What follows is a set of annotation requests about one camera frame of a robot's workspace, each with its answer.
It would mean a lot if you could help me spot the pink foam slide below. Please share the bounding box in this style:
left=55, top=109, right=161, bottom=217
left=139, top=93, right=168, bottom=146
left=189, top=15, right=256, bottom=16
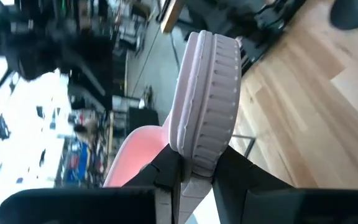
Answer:
left=103, top=29, right=242, bottom=224

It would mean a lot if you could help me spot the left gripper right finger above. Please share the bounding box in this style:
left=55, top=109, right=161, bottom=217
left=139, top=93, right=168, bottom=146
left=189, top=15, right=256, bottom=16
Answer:
left=211, top=146, right=358, bottom=224

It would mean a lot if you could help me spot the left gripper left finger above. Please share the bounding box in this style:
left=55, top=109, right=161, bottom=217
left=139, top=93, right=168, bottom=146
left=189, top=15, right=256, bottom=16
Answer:
left=0, top=144, right=183, bottom=224

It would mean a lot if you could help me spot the black computer tower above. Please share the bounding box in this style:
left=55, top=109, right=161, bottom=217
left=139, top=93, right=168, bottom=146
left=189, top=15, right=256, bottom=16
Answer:
left=128, top=106, right=160, bottom=138

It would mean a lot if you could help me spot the wooden shelf with black frame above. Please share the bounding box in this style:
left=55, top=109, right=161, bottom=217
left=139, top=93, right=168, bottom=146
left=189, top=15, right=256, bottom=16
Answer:
left=231, top=134, right=257, bottom=159

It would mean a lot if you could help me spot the wooden background table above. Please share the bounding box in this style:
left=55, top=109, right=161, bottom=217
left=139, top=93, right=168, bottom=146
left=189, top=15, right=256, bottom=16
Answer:
left=159, top=0, right=185, bottom=34

